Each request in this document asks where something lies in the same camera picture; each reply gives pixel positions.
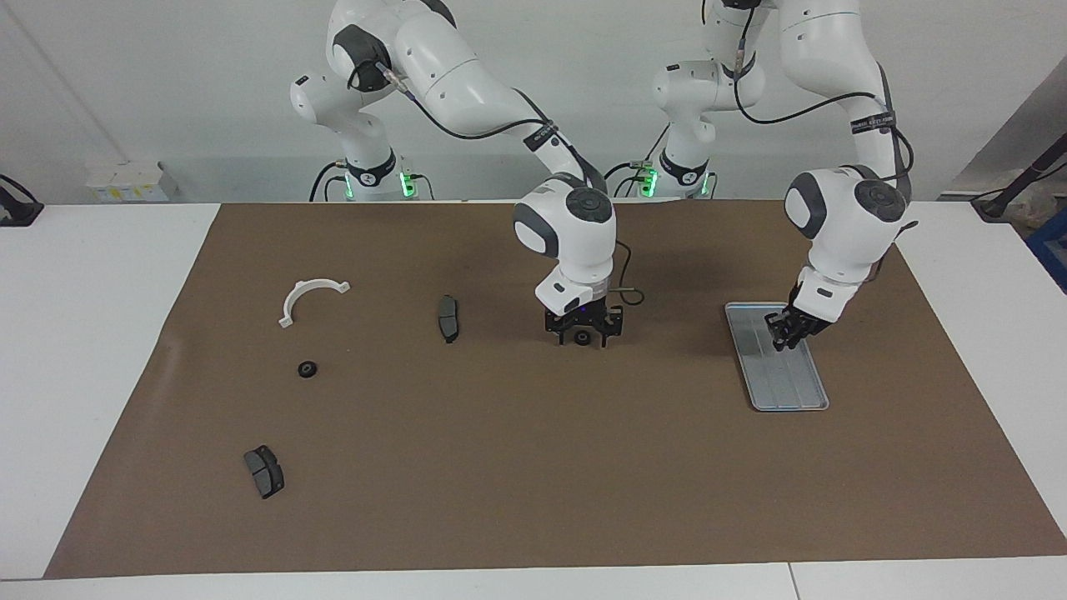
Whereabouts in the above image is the silver metal tray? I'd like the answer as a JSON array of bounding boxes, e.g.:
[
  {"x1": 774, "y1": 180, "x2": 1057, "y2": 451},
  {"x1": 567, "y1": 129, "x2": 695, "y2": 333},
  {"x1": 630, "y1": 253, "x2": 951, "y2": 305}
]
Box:
[{"x1": 724, "y1": 302, "x2": 831, "y2": 413}]

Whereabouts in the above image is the brown table mat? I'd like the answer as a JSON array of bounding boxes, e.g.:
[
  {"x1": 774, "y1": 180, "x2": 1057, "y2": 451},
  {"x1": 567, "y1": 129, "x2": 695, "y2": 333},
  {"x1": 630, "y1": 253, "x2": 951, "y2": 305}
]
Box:
[{"x1": 43, "y1": 200, "x2": 1067, "y2": 580}]

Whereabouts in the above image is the black stand pole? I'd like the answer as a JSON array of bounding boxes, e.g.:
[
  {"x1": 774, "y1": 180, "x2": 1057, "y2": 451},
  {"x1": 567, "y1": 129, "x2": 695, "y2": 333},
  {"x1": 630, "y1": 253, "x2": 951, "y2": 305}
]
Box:
[{"x1": 971, "y1": 133, "x2": 1067, "y2": 222}]

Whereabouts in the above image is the blue crate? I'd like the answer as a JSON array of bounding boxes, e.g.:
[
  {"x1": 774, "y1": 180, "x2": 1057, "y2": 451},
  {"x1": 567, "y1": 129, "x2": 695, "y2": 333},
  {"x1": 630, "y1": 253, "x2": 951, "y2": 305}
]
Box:
[{"x1": 1025, "y1": 208, "x2": 1067, "y2": 293}]

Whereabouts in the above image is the short grey brake pad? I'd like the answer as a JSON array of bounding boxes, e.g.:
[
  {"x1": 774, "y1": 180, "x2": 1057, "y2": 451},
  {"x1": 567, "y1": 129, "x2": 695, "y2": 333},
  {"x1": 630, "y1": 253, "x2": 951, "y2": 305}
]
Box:
[{"x1": 243, "y1": 445, "x2": 285, "y2": 500}]

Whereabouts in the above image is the white box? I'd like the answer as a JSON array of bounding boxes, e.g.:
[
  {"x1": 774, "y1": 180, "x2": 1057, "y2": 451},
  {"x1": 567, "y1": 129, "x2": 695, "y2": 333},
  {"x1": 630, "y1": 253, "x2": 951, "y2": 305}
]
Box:
[{"x1": 86, "y1": 161, "x2": 180, "y2": 203}]

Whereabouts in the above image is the black table clamp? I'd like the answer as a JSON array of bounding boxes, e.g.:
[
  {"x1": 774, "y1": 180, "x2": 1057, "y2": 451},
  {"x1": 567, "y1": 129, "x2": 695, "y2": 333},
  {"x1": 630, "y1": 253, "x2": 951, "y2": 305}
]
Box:
[{"x1": 0, "y1": 173, "x2": 44, "y2": 228}]

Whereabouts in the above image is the black left base cable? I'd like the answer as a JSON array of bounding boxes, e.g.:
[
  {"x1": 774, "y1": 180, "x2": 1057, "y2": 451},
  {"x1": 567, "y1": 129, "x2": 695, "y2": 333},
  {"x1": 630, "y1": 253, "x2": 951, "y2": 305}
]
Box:
[{"x1": 602, "y1": 125, "x2": 668, "y2": 201}]

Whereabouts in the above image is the black base cable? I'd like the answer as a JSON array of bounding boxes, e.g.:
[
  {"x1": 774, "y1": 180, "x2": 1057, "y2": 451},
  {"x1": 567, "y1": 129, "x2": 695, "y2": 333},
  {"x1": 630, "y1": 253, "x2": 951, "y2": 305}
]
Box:
[
  {"x1": 310, "y1": 161, "x2": 351, "y2": 203},
  {"x1": 602, "y1": 125, "x2": 668, "y2": 201}
]

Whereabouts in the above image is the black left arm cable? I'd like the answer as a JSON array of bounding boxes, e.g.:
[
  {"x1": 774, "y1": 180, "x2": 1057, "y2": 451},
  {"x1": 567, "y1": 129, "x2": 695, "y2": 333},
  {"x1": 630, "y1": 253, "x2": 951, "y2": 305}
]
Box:
[{"x1": 700, "y1": 0, "x2": 918, "y2": 284}]

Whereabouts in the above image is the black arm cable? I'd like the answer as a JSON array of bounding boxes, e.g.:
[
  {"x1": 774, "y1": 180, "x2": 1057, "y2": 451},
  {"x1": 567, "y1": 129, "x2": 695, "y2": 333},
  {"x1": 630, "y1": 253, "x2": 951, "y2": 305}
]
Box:
[
  {"x1": 700, "y1": 0, "x2": 918, "y2": 284},
  {"x1": 346, "y1": 58, "x2": 647, "y2": 306}
]

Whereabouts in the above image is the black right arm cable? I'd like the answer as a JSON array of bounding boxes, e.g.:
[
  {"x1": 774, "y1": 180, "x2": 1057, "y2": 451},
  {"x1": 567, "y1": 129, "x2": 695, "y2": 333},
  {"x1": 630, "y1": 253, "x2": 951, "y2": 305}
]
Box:
[{"x1": 346, "y1": 58, "x2": 647, "y2": 306}]

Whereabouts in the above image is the white curved plastic bracket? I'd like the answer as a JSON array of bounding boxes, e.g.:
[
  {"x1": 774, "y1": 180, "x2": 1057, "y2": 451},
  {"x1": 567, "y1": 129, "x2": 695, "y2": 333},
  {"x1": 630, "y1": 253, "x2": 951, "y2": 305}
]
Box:
[{"x1": 278, "y1": 279, "x2": 351, "y2": 328}]

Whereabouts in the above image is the black right base cable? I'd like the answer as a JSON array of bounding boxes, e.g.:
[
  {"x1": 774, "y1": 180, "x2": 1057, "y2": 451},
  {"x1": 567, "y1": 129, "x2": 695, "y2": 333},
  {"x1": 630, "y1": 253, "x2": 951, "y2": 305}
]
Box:
[{"x1": 310, "y1": 161, "x2": 351, "y2": 203}]

